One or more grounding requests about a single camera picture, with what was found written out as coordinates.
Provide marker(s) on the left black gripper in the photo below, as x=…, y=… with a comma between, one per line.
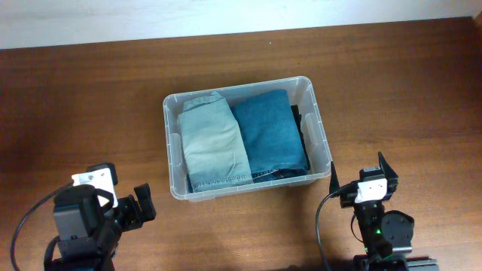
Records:
x=138, y=215

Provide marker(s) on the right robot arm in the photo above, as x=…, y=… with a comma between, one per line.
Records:
x=386, y=236

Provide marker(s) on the clear plastic storage bin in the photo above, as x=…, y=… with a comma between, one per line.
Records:
x=300, y=92

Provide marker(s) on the light grey jeans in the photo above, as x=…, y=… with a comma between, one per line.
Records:
x=212, y=144

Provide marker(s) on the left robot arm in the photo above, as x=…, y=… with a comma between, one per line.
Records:
x=90, y=226

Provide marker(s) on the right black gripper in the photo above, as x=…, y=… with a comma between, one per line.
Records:
x=393, y=179

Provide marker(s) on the blue jeans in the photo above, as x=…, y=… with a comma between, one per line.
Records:
x=271, y=137

